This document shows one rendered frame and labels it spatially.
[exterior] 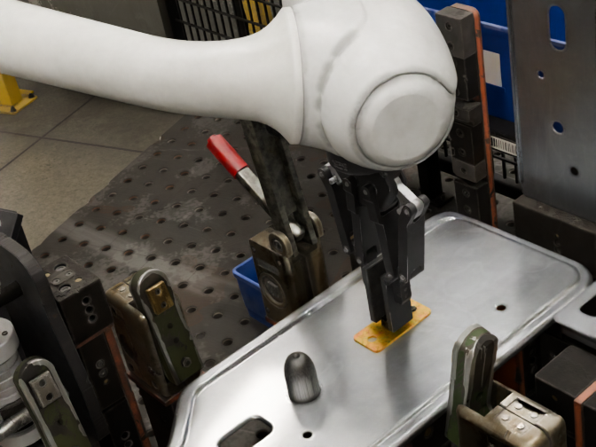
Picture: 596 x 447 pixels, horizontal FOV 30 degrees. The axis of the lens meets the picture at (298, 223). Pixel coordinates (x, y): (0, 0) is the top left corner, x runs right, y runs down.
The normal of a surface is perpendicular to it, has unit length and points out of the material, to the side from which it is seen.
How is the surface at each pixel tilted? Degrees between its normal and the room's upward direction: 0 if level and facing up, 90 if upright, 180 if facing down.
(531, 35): 90
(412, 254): 99
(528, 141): 90
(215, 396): 0
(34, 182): 0
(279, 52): 49
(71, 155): 0
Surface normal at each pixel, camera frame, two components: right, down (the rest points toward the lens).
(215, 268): -0.17, -0.82
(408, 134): 0.29, 0.51
